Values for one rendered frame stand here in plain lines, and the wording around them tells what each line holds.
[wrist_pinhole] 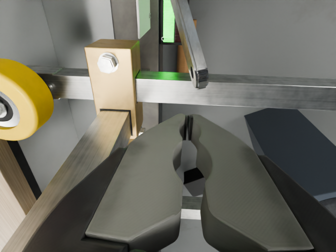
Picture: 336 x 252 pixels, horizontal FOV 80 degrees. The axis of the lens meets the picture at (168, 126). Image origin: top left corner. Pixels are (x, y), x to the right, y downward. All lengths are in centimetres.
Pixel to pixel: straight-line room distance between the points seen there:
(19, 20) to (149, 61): 23
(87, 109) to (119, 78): 34
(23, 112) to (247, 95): 24
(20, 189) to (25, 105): 16
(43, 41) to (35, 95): 28
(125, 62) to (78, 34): 28
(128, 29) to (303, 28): 97
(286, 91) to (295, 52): 97
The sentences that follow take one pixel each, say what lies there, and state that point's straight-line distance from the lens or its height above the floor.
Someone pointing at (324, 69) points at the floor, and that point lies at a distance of 134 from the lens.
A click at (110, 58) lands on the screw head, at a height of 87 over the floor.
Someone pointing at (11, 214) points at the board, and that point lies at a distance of 40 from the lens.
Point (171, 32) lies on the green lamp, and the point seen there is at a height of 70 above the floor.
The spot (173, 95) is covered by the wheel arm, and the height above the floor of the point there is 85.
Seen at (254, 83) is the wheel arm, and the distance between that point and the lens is 25.
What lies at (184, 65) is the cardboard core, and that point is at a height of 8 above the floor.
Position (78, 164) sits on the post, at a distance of 18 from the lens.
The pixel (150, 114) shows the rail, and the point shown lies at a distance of 43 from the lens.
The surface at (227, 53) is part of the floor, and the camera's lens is 112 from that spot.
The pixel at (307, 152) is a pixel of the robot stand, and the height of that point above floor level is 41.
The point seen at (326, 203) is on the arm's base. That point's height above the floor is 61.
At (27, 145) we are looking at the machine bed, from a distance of 46.
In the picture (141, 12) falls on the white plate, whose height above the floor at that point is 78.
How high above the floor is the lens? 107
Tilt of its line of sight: 57 degrees down
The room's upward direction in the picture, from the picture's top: 174 degrees counter-clockwise
